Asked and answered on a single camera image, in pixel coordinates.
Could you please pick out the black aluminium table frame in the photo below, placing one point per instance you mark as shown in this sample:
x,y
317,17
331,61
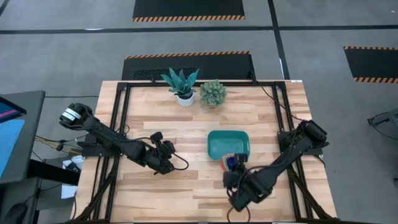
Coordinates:
x,y
202,84

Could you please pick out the round green succulent plant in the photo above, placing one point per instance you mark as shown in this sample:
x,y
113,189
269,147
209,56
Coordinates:
x,y
213,93

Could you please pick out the black desk bar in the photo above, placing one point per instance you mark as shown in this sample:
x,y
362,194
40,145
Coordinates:
x,y
53,172

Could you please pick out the black hazard-striped floor mat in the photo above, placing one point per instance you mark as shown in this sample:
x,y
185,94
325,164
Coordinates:
x,y
186,7
371,62
217,65

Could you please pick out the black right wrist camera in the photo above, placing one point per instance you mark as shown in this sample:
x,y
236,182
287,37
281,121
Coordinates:
x,y
241,157

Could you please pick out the dark blue measuring cup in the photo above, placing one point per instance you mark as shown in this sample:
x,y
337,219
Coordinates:
x,y
230,161

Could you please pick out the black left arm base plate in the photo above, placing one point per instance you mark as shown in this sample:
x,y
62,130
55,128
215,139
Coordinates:
x,y
90,151

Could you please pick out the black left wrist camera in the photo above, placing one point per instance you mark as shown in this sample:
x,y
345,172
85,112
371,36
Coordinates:
x,y
156,137

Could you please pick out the teal plastic basket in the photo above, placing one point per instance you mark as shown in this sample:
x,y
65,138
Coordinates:
x,y
228,143

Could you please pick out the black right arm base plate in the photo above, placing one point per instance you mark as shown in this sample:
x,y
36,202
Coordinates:
x,y
286,143

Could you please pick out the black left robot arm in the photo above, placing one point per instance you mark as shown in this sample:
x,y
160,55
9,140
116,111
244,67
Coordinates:
x,y
109,140

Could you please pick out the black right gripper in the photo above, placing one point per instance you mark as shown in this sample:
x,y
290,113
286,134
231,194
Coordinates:
x,y
245,189

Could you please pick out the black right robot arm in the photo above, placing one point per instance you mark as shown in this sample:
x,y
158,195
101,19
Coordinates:
x,y
289,158

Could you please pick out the red measuring cup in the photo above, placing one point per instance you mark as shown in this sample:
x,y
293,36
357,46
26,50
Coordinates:
x,y
222,165

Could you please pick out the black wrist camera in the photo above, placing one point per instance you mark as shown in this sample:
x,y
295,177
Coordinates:
x,y
241,157
156,137

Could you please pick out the black computer mouse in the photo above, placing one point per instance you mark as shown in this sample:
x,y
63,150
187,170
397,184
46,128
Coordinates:
x,y
17,214

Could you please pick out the grey monitor with blue screen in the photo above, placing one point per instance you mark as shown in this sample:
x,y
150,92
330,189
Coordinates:
x,y
34,130

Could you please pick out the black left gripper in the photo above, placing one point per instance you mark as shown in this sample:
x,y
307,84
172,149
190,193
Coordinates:
x,y
161,161

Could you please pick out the white paper sheet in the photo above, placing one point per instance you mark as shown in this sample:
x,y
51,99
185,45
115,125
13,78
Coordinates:
x,y
69,192

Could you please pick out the spiky plant in white pot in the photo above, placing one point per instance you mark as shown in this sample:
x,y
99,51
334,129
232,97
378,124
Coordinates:
x,y
183,85

